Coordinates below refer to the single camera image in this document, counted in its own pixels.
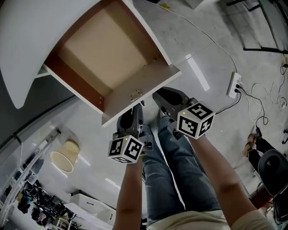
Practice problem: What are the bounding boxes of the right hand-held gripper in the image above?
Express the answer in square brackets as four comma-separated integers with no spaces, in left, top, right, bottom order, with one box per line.
[152,87,216,140]

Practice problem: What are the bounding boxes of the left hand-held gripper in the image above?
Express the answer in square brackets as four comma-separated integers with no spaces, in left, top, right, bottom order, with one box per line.
[107,103,154,164]

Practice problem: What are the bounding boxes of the white wooden desk drawer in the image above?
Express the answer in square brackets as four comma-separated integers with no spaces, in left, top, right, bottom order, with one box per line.
[42,0,182,128]

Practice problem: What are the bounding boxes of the person's left forearm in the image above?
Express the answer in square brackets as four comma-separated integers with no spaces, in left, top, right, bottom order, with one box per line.
[115,161,144,230]

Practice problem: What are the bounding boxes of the person's right forearm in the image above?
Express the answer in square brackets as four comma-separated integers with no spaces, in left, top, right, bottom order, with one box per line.
[186,134,258,230]

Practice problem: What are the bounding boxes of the white desk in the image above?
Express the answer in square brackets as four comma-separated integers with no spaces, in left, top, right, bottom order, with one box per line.
[0,0,174,111]

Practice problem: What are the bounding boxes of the white power strip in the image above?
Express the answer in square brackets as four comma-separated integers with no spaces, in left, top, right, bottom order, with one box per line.
[226,71,242,99]

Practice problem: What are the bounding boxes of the person's blue jeans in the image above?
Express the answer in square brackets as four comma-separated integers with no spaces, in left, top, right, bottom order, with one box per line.
[140,116,222,227]

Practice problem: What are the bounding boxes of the cream wicker waste bin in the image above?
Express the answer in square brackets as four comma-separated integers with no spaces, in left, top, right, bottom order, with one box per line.
[49,140,81,173]

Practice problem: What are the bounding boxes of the white storage box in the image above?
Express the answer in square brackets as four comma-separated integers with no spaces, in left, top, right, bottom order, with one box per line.
[63,202,117,228]
[69,190,117,216]

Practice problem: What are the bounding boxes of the metal shelf rack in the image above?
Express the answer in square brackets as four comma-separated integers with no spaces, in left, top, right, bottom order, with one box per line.
[0,128,63,230]

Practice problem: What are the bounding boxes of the grey metal cabinet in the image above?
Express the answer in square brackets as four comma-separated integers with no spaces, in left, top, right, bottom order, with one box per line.
[0,67,76,153]

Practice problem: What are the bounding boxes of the person's cream shirt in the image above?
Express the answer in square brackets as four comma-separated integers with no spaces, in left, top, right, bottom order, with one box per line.
[146,210,279,230]

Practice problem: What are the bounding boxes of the red table white legs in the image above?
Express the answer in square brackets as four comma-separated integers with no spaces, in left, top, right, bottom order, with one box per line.
[249,190,276,211]

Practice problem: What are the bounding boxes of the long black power cable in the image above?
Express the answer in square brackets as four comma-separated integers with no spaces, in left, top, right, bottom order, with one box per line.
[215,89,243,114]

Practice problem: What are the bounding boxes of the white power strip cord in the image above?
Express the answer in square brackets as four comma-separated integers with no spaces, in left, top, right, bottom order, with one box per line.
[144,0,238,74]

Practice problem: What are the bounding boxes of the black adapter cable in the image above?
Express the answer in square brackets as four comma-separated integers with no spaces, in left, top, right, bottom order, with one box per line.
[238,84,270,138]

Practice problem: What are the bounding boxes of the white coiled cable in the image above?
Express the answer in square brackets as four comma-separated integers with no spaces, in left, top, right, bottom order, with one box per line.
[251,82,288,122]

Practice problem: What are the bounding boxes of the pile of black cables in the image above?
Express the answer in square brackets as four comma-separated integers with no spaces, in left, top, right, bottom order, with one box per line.
[17,179,78,225]

